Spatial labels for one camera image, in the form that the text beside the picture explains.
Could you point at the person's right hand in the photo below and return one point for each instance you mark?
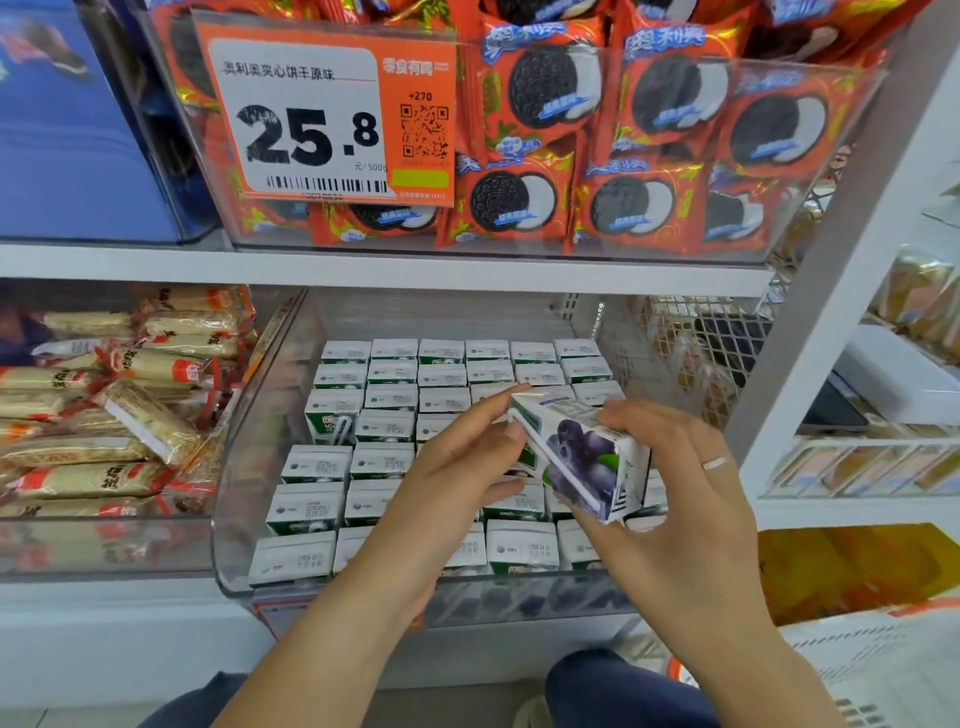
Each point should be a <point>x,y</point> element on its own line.
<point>675,525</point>

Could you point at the person's left hand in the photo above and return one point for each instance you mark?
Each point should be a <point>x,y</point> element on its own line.
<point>450,495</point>

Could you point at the rows of white juice cartons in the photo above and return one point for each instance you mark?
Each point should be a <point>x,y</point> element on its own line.
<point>345,450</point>

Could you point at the blueberry juice carton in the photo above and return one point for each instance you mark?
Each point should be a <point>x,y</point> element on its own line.
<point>585,450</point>

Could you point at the person's left forearm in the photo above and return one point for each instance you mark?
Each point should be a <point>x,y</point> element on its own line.
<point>315,668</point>

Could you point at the person's blue jeans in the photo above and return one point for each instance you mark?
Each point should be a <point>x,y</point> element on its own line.
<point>623,693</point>

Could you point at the person's right white shoe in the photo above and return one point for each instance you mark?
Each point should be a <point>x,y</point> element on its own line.
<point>533,714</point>

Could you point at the yellow orange snack packet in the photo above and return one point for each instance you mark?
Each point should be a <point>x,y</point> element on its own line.
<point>855,570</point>

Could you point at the clear plastic display bin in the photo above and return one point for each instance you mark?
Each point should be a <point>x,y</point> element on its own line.
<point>105,548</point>
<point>240,525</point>

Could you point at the white flat box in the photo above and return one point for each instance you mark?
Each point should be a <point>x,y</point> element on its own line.
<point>908,368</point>

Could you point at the pile of yellow wafer bars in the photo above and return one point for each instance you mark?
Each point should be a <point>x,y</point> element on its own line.
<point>120,420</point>

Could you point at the large white orange price tag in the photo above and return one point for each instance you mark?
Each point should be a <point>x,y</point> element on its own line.
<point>308,128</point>

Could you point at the stack of red cookie packets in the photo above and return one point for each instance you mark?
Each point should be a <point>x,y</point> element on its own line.
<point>675,128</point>

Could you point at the pile of blue snack packets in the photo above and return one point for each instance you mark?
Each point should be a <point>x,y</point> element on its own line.
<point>18,330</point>

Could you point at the blue cardboard display box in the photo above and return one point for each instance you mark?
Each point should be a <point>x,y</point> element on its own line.
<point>83,135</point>

